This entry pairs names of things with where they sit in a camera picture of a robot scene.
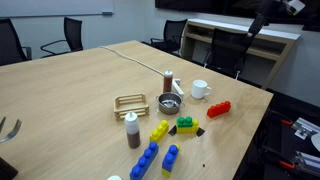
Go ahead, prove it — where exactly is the black office chair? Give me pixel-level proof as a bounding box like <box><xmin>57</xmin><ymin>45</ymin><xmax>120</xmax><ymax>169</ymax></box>
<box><xmin>203</xmin><ymin>27</ymin><xmax>252</xmax><ymax>80</ymax></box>
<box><xmin>149</xmin><ymin>18</ymin><xmax>189</xmax><ymax>57</ymax></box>
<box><xmin>40</xmin><ymin>16</ymin><xmax>84</xmax><ymax>59</ymax></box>
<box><xmin>0</xmin><ymin>18</ymin><xmax>33</xmax><ymax>67</ymax></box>

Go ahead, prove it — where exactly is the orange building block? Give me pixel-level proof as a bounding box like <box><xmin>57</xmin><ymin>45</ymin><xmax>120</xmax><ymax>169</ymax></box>
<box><xmin>206</xmin><ymin>100</ymin><xmax>232</xmax><ymax>119</ymax></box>

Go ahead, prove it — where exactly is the half-full brown sauce bottle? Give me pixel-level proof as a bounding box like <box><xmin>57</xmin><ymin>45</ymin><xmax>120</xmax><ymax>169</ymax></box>
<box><xmin>124</xmin><ymin>110</ymin><xmax>142</xmax><ymax>150</ymax></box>

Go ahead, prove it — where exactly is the green-yellow building block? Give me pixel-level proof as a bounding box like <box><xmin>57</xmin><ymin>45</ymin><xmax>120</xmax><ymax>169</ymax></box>
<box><xmin>175</xmin><ymin>115</ymin><xmax>200</xmax><ymax>135</ymax></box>

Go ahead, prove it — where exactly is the small wooden crate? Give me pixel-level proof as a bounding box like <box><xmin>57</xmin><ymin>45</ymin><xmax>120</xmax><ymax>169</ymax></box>
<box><xmin>113</xmin><ymin>93</ymin><xmax>150</xmax><ymax>121</ymax></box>

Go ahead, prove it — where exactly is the orange-handled clamp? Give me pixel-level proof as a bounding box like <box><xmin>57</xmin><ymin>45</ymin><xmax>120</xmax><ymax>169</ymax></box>
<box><xmin>278</xmin><ymin>160</ymin><xmax>296</xmax><ymax>171</ymax></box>
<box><xmin>279</xmin><ymin>118</ymin><xmax>294</xmax><ymax>127</ymax></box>

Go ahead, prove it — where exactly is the white round disc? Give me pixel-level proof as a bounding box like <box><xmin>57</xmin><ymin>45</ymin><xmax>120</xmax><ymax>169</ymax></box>
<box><xmin>310</xmin><ymin>133</ymin><xmax>320</xmax><ymax>153</ymax></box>

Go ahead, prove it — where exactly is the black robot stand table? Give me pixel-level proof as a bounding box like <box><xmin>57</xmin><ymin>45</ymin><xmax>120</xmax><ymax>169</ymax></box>
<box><xmin>232</xmin><ymin>89</ymin><xmax>320</xmax><ymax>180</ymax></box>

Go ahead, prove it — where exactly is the grey metal utensil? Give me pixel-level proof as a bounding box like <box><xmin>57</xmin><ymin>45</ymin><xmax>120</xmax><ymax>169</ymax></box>
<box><xmin>0</xmin><ymin>116</ymin><xmax>23</xmax><ymax>145</ymax></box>

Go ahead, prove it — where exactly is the cream power strip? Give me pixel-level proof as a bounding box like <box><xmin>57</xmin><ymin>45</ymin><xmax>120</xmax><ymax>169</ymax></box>
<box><xmin>171</xmin><ymin>81</ymin><xmax>185</xmax><ymax>98</ymax></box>

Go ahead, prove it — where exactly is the long blue building block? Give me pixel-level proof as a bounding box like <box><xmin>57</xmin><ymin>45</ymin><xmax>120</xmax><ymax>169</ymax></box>
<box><xmin>129</xmin><ymin>141</ymin><xmax>160</xmax><ymax>180</ymax></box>

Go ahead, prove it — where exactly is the full brown sauce bottle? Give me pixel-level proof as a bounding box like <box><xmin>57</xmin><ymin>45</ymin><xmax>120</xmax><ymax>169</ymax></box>
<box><xmin>162</xmin><ymin>69</ymin><xmax>174</xmax><ymax>94</ymax></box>

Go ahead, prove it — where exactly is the white wall whiteboard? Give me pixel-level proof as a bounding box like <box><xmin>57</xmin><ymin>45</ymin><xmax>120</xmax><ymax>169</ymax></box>
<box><xmin>0</xmin><ymin>0</ymin><xmax>115</xmax><ymax>19</ymax></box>

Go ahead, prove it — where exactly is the white ceramic mug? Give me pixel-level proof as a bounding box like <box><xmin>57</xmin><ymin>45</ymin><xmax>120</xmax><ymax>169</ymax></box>
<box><xmin>190</xmin><ymin>79</ymin><xmax>213</xmax><ymax>100</ymax></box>

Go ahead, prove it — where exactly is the aluminium extrusion bracket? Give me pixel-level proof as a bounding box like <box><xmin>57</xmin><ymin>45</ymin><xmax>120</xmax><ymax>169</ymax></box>
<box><xmin>290</xmin><ymin>116</ymin><xmax>320</xmax><ymax>141</ymax></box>
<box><xmin>293</xmin><ymin>150</ymin><xmax>320</xmax><ymax>177</ymax></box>

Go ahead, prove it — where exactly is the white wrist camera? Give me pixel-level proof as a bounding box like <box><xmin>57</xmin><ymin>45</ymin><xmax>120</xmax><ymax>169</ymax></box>
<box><xmin>285</xmin><ymin>0</ymin><xmax>306</xmax><ymax>16</ymax></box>

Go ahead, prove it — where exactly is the wooden sideboard shelf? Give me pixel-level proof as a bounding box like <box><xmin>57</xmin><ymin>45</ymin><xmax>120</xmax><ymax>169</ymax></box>
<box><xmin>180</xmin><ymin>18</ymin><xmax>301</xmax><ymax>90</ymax></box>

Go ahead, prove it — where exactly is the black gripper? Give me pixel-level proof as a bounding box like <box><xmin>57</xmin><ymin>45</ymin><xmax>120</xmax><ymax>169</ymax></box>
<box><xmin>247</xmin><ymin>0</ymin><xmax>288</xmax><ymax>37</ymax></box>

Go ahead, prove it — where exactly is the blue-yellow building block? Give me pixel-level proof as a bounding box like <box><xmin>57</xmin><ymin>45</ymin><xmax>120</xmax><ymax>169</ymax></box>
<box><xmin>161</xmin><ymin>143</ymin><xmax>181</xmax><ymax>178</ymax></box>

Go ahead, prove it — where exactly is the white power cable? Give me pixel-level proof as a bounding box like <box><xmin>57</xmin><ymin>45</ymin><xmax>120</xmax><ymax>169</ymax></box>
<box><xmin>99</xmin><ymin>45</ymin><xmax>166</xmax><ymax>77</ymax></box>

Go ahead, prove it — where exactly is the long yellow building block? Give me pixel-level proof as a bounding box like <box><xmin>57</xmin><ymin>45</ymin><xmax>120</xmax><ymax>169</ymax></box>
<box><xmin>149</xmin><ymin>119</ymin><xmax>170</xmax><ymax>144</ymax></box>

